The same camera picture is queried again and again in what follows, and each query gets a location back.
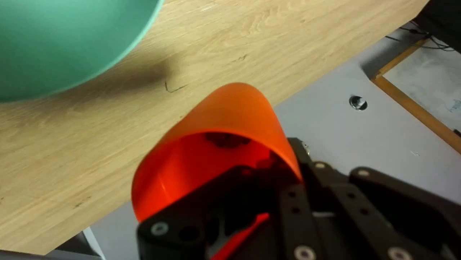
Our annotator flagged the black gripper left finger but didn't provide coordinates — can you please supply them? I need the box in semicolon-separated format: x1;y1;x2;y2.
136;164;283;260

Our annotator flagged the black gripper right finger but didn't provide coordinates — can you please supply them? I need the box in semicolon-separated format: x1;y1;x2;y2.
279;135;461;260

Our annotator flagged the orange plastic cup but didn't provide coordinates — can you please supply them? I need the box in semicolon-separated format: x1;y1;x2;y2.
132;82;305;260

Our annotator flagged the green bowl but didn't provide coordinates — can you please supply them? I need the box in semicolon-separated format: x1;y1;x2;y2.
0;0;166;103

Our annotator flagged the wood framed whiteboard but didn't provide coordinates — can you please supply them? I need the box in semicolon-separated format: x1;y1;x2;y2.
372;36;461;155

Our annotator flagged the black monitor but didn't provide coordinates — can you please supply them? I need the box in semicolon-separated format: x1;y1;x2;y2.
413;0;461;54

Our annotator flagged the round metal wall knob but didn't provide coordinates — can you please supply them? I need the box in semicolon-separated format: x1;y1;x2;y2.
349;93;369;111

